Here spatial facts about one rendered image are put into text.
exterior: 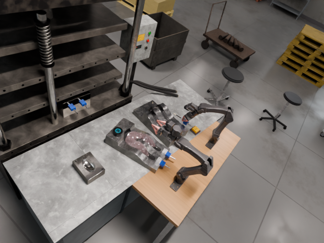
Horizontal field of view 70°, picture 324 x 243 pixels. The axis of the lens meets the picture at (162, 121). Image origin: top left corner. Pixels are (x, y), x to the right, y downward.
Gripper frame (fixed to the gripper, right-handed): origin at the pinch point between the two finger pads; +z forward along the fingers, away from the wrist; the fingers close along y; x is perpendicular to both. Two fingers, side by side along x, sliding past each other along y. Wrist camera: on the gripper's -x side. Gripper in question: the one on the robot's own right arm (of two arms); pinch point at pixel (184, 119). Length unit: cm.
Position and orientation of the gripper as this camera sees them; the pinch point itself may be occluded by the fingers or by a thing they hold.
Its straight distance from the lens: 221.7
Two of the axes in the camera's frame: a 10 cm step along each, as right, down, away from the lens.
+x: 5.2, 8.5, -0.3
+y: -6.5, 3.8, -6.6
